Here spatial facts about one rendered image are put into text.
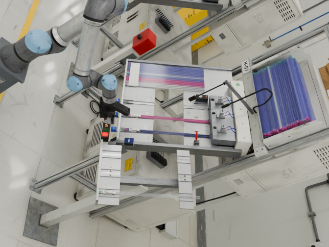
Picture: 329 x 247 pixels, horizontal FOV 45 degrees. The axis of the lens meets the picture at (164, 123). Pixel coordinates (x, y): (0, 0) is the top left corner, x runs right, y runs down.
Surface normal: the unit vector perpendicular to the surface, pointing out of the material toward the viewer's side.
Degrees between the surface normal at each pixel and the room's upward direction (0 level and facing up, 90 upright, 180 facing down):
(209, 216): 90
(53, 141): 0
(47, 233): 0
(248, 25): 90
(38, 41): 7
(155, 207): 90
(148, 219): 90
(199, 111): 48
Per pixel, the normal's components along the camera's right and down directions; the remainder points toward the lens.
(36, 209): 0.80, -0.36
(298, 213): -0.60, -0.52
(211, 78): 0.10, -0.63
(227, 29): -0.03, 0.77
